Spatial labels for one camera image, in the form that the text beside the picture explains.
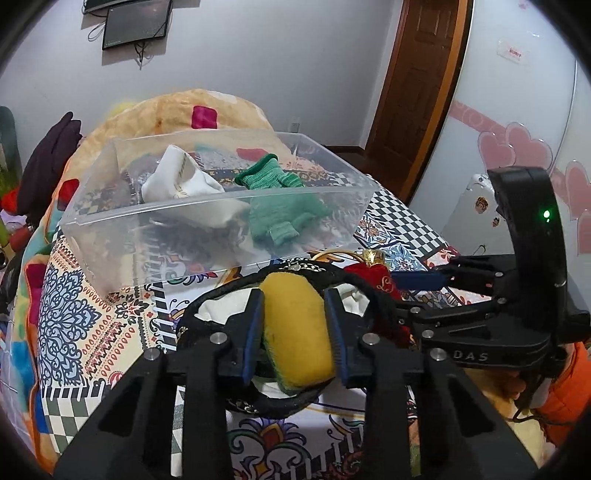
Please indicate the patchwork patterned bed sheet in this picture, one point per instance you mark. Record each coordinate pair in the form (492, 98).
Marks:
(83, 343)

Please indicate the dark wall monitor panel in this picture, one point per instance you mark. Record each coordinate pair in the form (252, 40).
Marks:
(136, 21)

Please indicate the beige fleece blanket with squares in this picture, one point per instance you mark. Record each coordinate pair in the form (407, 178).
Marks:
(164, 114)

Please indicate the yellow sponge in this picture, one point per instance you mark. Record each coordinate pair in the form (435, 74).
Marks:
(295, 332)

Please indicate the black wall television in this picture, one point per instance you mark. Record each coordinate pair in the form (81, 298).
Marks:
(91, 6)

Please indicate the clear plastic storage box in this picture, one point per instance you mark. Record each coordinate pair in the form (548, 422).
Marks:
(99, 222)

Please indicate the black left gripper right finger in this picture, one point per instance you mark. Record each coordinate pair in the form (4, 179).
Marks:
(461, 434)

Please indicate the white sock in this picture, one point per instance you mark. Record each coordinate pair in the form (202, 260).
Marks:
(178, 177)

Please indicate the brown wooden door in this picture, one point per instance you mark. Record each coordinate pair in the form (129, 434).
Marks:
(423, 72)

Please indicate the red embroidered pouch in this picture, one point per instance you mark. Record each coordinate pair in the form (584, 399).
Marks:
(378, 276)

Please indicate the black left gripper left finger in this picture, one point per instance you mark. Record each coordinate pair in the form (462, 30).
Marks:
(128, 435)

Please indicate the green knitted glove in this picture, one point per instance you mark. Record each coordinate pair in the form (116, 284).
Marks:
(275, 220)

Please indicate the grey plush toy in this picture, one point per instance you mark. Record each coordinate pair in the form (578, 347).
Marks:
(11, 167)

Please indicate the dark purple jacket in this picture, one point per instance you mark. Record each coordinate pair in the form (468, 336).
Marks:
(45, 167)

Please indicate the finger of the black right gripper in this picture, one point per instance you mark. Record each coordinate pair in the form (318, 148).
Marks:
(431, 280)
(457, 322)

